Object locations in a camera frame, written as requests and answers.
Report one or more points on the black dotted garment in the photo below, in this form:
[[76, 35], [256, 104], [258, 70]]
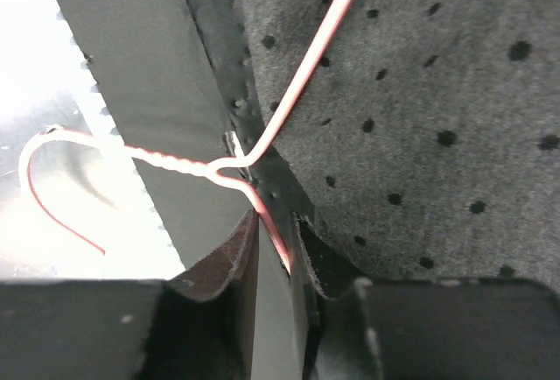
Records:
[[427, 139]]

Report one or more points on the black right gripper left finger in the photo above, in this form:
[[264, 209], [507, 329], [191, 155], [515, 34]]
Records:
[[204, 325]]

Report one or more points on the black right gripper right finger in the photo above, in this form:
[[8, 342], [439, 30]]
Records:
[[330, 328]]

